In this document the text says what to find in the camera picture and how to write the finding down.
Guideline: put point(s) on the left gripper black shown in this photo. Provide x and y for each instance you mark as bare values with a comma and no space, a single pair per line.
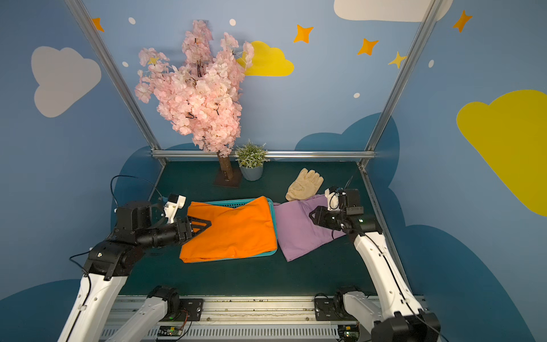
185,229

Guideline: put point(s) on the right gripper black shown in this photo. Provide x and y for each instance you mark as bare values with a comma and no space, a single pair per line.
322,216

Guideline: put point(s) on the teal plastic basket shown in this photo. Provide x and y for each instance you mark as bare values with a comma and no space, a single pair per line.
256,226

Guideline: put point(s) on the orange pants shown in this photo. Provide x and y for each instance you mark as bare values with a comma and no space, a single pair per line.
233,231

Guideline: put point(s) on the purple garment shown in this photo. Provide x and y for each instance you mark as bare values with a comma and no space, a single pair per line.
297,235

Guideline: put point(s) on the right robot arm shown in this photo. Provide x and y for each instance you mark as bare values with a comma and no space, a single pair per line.
384,282

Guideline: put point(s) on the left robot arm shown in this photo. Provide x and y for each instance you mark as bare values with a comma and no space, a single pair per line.
111,262

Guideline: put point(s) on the cream glove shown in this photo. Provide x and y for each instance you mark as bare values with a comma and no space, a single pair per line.
305,186

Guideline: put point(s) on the small potted green plant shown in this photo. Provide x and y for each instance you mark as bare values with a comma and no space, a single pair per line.
251,159

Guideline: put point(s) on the right circuit board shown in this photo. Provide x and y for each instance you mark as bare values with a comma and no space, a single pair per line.
348,333

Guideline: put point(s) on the circuit board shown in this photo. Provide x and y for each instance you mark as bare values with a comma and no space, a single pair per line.
169,332
348,333

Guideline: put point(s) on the left circuit board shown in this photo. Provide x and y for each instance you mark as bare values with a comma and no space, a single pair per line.
169,332

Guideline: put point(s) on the pink blossom artificial tree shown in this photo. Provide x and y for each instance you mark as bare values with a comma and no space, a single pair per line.
201,97

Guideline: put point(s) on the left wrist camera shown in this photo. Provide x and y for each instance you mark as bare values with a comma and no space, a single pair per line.
172,205

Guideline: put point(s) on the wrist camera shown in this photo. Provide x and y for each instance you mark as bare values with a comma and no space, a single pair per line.
344,200
172,205

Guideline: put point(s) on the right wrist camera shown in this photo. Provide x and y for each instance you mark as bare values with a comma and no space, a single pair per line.
344,200

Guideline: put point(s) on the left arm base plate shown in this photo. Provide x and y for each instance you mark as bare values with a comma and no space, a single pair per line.
184,310

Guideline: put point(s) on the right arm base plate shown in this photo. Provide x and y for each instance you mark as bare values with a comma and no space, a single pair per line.
330,308

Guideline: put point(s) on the aluminium front rail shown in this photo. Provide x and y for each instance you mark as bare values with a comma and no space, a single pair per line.
273,310

